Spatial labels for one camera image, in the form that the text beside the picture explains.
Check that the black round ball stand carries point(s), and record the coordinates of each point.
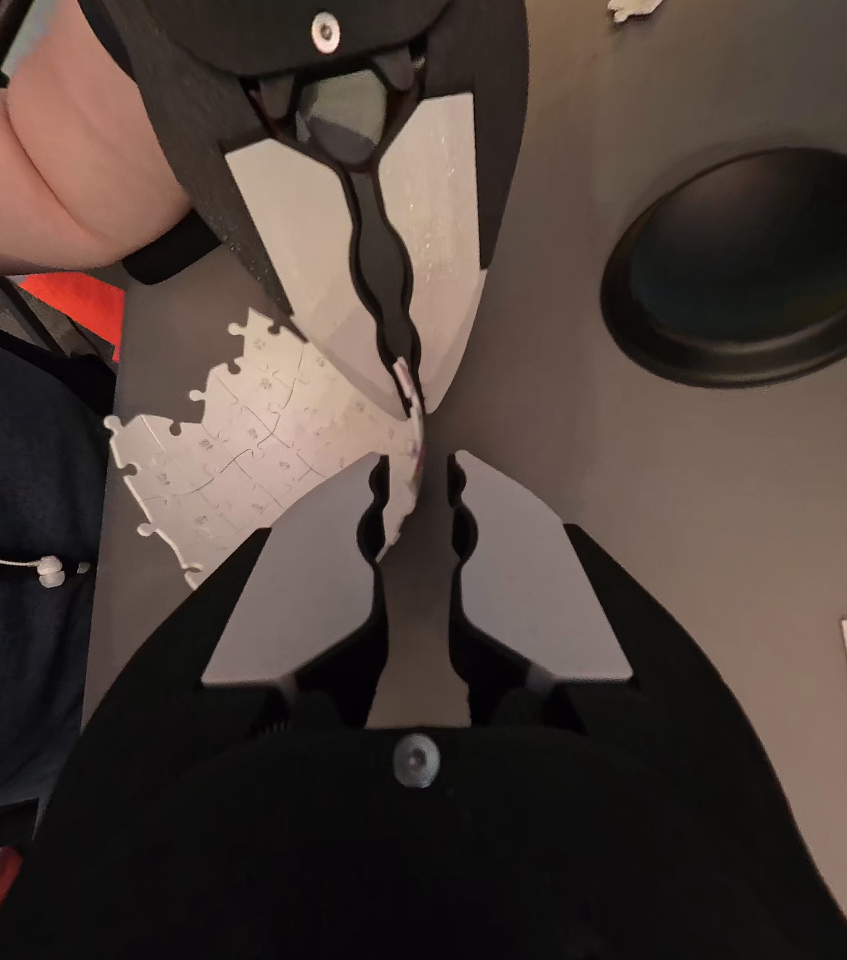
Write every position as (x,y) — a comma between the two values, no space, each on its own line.
(761,270)

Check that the black chair armrest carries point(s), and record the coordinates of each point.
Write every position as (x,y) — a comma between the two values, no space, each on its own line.
(169,252)

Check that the person's left forearm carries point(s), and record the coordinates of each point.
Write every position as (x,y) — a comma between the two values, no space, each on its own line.
(64,165)

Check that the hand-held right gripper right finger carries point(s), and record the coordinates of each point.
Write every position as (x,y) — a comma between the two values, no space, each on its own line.
(544,600)

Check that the scattered loose puzzle pieces group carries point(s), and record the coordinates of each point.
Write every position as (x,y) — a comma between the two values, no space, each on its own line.
(634,9)

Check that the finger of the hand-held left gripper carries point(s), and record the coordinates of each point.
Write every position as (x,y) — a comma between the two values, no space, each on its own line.
(439,210)
(296,225)

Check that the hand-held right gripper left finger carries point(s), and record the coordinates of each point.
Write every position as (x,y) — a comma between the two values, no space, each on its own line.
(296,608)

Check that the assembled white puzzle section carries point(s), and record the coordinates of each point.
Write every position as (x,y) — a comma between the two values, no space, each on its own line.
(259,435)

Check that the red object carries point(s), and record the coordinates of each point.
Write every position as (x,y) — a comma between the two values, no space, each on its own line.
(79,308)

